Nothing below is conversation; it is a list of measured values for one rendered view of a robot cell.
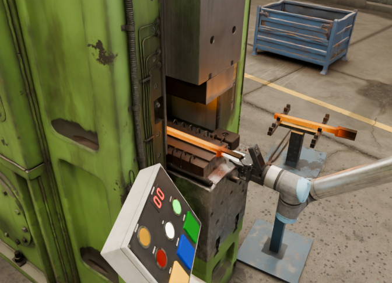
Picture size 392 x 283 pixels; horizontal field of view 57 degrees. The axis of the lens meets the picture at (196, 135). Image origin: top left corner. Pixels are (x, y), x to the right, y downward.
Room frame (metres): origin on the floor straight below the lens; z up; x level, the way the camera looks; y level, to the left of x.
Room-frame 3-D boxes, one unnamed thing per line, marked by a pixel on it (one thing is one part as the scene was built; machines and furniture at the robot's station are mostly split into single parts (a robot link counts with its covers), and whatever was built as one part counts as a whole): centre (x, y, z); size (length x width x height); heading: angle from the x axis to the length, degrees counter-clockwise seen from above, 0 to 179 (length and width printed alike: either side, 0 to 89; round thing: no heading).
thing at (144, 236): (0.65, 0.13, 1.16); 0.05 x 0.03 x 0.04; 147
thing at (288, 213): (1.11, -0.39, 0.85); 0.12 x 0.09 x 0.12; 138
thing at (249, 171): (1.19, -0.24, 0.97); 0.12 x 0.08 x 0.09; 56
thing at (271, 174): (1.15, -0.31, 0.97); 0.10 x 0.05 x 0.09; 146
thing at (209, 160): (1.38, 0.09, 0.96); 0.42 x 0.20 x 0.09; 57
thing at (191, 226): (0.83, 0.01, 1.01); 0.07 x 0.05 x 0.07; 172
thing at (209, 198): (1.43, 0.06, 0.69); 0.56 x 0.38 x 0.45; 57
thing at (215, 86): (1.38, 0.09, 1.32); 0.42 x 0.20 x 0.10; 57
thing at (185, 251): (0.73, 0.03, 1.01); 0.07 x 0.05 x 0.07; 172
